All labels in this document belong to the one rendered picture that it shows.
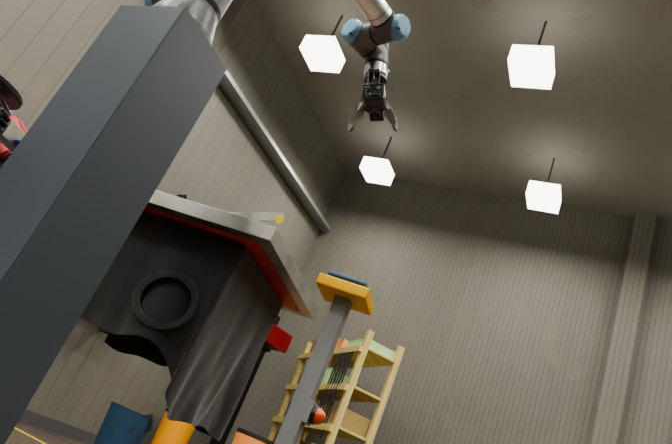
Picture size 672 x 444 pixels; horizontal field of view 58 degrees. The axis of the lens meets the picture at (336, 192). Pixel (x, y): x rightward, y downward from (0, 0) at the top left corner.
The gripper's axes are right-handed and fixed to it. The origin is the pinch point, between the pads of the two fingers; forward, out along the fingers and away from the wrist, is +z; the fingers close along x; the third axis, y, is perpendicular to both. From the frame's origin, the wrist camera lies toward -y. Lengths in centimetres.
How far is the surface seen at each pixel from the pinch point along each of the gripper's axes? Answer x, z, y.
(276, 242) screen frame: -18, 49, 25
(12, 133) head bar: -95, 21, 32
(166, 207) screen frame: -46, 42, 29
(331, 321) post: -5, 64, 14
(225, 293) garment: -31, 60, 19
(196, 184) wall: -290, -271, -495
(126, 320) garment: -54, 68, 21
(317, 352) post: -8, 72, 14
